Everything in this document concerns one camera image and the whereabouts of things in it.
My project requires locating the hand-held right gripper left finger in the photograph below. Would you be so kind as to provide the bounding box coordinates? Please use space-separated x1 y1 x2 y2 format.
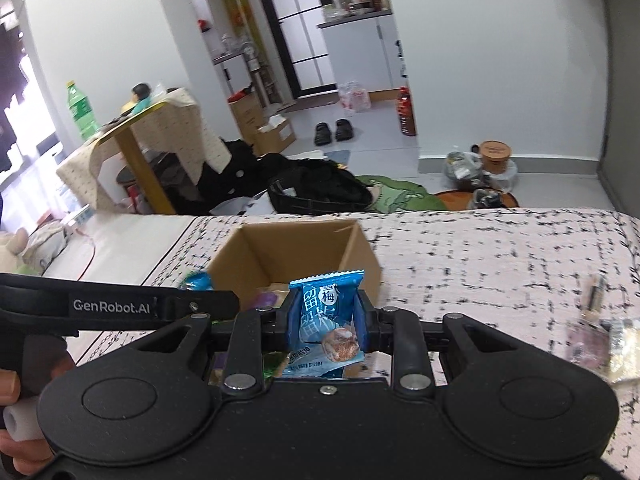
132 287 306 396

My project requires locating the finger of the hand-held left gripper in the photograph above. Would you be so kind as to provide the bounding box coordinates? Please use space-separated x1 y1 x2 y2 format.
170 289 242 320

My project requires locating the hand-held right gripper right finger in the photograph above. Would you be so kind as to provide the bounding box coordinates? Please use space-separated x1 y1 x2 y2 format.
352 291 526 396

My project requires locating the teal green snack packet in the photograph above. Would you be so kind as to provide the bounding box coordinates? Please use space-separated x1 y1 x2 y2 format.
179 269 215 292

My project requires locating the blue snack packet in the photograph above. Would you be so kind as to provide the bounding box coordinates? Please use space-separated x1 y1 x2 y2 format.
287 269 367 380

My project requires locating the large green snack packet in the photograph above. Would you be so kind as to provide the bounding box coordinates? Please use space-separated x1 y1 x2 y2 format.
257 351 291 378

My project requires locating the clear snack packet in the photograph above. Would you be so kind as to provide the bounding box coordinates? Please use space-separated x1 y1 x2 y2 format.
566 274 610 372

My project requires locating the white snack packet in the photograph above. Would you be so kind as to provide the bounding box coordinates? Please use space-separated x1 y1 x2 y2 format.
605 317 640 387

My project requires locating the person's left hand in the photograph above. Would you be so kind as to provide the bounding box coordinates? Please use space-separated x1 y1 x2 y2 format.
0 367 58 480

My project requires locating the beige plush toy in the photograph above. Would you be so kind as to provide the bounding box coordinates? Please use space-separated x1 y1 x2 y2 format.
0 227 31 273

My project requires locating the white bed sheet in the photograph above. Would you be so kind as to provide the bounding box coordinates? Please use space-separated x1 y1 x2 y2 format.
40 215 193 361

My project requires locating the black clothes pile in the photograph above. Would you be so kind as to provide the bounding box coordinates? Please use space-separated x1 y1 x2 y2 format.
197 140 268 216

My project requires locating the green cartoon rug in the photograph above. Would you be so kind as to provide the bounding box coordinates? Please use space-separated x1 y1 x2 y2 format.
355 175 446 213

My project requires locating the black bag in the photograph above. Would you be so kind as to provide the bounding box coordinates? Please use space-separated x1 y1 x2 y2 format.
267 160 373 213

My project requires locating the black and white printed blanket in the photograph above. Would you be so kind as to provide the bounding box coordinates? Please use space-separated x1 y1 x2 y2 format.
75 207 640 480

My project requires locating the yellow wooden table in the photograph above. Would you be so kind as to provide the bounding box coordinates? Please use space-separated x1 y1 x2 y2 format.
95 100 176 216

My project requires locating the orange round rug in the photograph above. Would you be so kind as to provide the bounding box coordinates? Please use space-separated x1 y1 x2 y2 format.
432 190 521 209

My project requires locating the cream dotted tablecloth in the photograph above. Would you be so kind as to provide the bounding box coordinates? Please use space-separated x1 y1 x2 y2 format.
56 87 231 211

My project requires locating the small open cardboard box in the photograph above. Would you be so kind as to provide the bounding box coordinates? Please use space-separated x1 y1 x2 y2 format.
255 115 297 156

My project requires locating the clear trash bag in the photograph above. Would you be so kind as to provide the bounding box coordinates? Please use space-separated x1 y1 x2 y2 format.
445 147 483 181

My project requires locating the tall cardboard box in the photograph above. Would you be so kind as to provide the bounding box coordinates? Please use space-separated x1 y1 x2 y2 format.
230 95 266 143

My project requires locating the green plastic bottle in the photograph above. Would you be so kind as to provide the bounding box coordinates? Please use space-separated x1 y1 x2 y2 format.
66 80 99 142

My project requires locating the brown paper tub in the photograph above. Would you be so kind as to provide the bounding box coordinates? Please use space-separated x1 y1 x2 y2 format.
480 141 513 173

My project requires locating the red cooking oil bottle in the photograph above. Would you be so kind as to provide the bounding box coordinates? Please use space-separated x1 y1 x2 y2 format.
397 87 417 137

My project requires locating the small doll figure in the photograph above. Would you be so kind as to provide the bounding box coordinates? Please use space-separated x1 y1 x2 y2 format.
122 82 153 113

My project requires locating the white kitchen cabinet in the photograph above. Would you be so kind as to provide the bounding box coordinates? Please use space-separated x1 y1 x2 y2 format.
317 12 408 93

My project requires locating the black framed sliding door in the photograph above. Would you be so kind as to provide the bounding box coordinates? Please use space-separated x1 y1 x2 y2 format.
250 0 341 106

